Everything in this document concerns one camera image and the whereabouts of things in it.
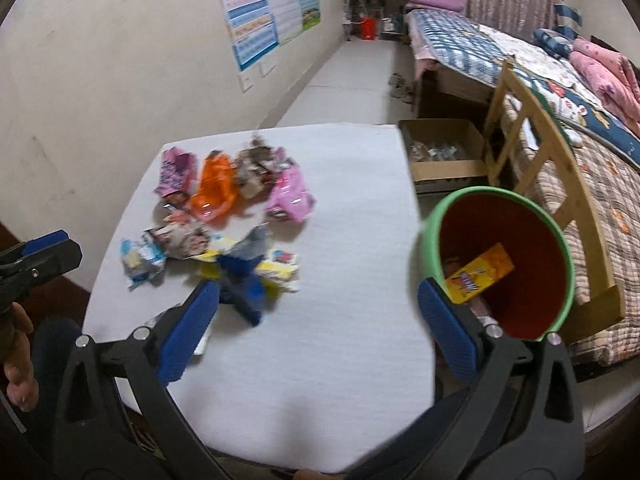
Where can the yellow juice carton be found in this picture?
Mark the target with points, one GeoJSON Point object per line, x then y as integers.
{"type": "Point", "coordinates": [481, 273]}

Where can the light blue snack bag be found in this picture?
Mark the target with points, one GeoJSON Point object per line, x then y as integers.
{"type": "Point", "coordinates": [142, 259]}

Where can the orange plastic wrapper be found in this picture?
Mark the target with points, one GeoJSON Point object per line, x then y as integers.
{"type": "Point", "coordinates": [217, 191]}

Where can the pink plastic wrapper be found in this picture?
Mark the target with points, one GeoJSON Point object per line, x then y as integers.
{"type": "Point", "coordinates": [289, 199]}

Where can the purple snack bag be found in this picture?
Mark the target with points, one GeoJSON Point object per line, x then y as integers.
{"type": "Point", "coordinates": [178, 171]}

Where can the pink floral folded quilt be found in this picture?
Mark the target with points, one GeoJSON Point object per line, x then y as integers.
{"type": "Point", "coordinates": [611, 78]}

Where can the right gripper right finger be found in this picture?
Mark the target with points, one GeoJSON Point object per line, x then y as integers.
{"type": "Point", "coordinates": [520, 416]}

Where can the cardboard box on floor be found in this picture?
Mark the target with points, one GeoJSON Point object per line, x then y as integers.
{"type": "Point", "coordinates": [444, 154]}

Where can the bed with blue plaid quilt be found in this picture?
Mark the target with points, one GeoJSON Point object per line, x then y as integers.
{"type": "Point", "coordinates": [467, 57]}

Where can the person's left hand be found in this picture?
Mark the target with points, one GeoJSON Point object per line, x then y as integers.
{"type": "Point", "coordinates": [22, 388]}

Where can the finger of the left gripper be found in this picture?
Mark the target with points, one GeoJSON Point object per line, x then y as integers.
{"type": "Point", "coordinates": [43, 242]}

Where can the yellow wrapper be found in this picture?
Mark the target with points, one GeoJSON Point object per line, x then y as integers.
{"type": "Point", "coordinates": [207, 261]}

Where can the navy cartoon blanket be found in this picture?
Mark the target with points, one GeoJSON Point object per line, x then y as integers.
{"type": "Point", "coordinates": [577, 113]}

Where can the red bucket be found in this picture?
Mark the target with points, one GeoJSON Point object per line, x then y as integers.
{"type": "Point", "coordinates": [367, 29]}

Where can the green rimmed red trash bin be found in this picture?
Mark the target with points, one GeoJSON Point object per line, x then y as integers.
{"type": "Point", "coordinates": [536, 297]}

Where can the dark blue foil snack bag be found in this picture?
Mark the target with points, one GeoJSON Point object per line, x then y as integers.
{"type": "Point", "coordinates": [240, 286]}

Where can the dark wooden desk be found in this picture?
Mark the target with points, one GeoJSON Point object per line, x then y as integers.
{"type": "Point", "coordinates": [389, 15]}

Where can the brown grey wrapper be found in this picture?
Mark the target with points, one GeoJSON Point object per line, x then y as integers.
{"type": "Point", "coordinates": [258, 166]}

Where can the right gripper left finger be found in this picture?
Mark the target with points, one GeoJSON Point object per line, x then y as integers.
{"type": "Point", "coordinates": [93, 438]}

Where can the blue wall poster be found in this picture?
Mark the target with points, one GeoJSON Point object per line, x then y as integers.
{"type": "Point", "coordinates": [252, 30]}

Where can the blue plaid pillow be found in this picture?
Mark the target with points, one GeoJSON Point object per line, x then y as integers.
{"type": "Point", "coordinates": [558, 41]}

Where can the grey shoes on floor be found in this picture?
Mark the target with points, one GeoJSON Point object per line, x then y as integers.
{"type": "Point", "coordinates": [400, 89]}

